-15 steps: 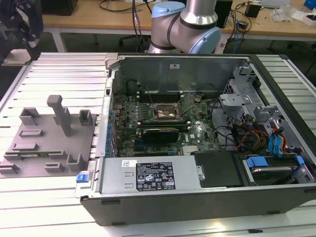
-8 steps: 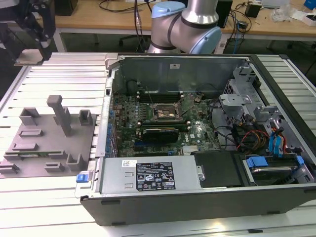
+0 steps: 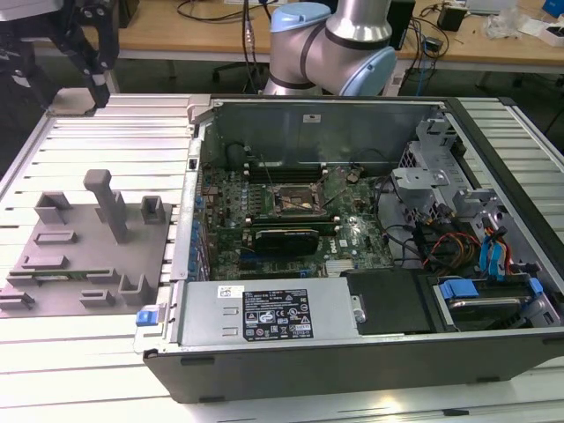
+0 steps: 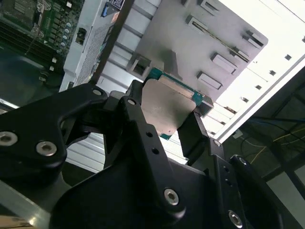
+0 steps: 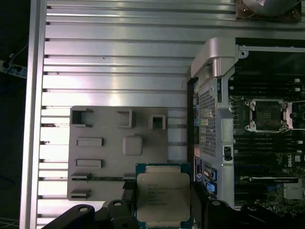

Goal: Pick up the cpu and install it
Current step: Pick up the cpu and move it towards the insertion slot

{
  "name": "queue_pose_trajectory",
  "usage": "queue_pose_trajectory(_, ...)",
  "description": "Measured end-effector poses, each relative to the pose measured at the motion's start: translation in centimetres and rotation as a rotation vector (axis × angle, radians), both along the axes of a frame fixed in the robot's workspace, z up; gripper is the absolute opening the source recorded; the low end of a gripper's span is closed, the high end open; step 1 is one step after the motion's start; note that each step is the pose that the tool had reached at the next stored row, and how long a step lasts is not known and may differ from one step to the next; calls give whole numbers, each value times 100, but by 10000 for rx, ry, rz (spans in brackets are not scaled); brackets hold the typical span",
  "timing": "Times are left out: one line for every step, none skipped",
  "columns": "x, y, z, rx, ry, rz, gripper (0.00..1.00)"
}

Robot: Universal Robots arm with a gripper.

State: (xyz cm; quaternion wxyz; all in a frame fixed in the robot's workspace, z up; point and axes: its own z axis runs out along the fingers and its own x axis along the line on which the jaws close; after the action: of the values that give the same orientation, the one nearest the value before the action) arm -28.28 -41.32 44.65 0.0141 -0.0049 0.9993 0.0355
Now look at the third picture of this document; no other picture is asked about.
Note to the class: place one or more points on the silver chipset heatsink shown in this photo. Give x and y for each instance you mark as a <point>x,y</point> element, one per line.
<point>339,267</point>

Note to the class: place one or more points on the silver coin battery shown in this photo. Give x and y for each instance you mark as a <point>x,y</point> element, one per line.
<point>352,176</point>

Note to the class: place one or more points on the metal locking lever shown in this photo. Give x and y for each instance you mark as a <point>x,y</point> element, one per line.
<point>267,172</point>
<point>297,204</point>

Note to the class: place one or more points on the black open PC case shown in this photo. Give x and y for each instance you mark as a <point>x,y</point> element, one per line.
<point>308,374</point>

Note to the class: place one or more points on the white cardboard box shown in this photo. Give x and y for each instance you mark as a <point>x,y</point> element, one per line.
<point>555,34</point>

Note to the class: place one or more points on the wooden desk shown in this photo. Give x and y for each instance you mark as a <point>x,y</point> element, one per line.
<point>176,39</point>

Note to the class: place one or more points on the CPU socket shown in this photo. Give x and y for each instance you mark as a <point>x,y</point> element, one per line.
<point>293,196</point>

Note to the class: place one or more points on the black tower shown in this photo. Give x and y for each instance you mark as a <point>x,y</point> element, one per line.
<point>402,22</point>

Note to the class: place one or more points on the blue case latch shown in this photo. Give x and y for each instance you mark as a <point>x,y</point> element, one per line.
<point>146,318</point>

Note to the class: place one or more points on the green motherboard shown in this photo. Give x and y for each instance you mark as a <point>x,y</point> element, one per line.
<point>365,207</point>

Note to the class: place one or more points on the grey parts rack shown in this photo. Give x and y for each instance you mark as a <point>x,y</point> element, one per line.
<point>88,264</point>

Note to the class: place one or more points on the green RAM stick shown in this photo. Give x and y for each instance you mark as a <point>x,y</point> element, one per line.
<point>75,274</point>

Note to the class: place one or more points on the small black box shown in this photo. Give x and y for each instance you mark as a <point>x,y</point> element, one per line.
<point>450,18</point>

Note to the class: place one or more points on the blue box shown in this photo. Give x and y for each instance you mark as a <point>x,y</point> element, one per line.
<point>551,6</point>

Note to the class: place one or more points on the hard disk in blue carrier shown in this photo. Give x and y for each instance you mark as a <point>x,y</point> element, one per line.
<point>458,289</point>

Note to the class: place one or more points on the grey metal drive cage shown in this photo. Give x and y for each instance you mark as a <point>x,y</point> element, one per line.
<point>418,178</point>

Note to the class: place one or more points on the large black computer box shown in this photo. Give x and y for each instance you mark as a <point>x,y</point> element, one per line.
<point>130,13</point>

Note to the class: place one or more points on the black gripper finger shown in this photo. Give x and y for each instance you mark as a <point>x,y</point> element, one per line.
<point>17,57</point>
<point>103,44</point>

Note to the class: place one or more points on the clear plastic bags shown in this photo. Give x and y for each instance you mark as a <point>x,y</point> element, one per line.
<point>511,22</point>

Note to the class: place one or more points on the white label sticker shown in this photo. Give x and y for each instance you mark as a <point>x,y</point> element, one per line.
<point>311,117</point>

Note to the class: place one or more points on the black plastic bay shroud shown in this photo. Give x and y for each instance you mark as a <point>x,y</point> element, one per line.
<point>388,304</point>

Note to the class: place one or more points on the silver power supply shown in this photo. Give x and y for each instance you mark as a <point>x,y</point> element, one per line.
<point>202,313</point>

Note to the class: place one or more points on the black graphics card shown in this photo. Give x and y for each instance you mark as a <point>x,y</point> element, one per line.
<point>286,241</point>

